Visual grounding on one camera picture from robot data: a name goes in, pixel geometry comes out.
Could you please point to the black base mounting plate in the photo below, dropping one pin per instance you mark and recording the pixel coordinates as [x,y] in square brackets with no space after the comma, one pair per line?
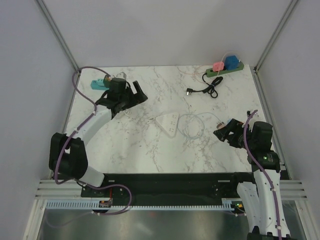
[169,189]

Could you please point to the white triangular power strip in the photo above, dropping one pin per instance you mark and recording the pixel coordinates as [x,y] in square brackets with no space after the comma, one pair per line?
[168,123]

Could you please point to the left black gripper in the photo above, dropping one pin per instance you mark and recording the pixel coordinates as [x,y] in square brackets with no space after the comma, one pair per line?
[138,98]

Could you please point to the pink plug adapter on strip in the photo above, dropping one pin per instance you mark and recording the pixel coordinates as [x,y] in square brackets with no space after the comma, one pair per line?
[218,66]

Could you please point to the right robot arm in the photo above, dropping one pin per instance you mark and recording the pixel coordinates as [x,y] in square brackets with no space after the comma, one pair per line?
[260,195]

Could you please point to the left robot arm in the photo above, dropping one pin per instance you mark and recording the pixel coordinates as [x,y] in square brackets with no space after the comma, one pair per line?
[68,157]

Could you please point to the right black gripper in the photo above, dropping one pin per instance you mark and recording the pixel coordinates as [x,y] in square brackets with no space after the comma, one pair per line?
[234,126]

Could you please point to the teal power strip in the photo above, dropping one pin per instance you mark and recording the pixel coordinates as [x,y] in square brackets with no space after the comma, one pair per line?
[99,84]

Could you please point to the slotted cable duct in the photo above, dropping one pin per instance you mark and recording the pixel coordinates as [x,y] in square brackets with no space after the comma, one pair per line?
[77,204]

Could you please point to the beige dual usb adapter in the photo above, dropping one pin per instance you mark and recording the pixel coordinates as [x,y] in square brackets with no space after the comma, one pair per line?
[220,125]

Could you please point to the green power strip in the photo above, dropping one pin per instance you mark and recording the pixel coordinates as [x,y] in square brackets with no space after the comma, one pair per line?
[209,72]

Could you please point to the dark green cube adapter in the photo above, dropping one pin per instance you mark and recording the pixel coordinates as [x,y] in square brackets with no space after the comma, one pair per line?
[107,80]

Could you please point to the blue cube adapter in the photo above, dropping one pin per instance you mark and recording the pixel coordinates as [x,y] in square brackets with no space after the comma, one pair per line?
[231,62]

